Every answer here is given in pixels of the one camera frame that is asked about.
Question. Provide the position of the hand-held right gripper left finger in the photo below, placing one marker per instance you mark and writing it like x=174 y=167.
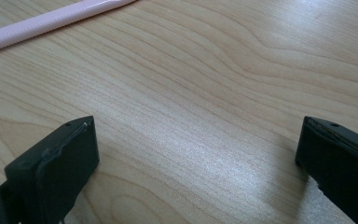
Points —
x=59 y=161

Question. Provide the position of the white toothbrush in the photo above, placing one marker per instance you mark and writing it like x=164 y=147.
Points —
x=43 y=21

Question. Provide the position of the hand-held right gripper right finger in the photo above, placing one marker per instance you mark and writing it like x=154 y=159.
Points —
x=338 y=161

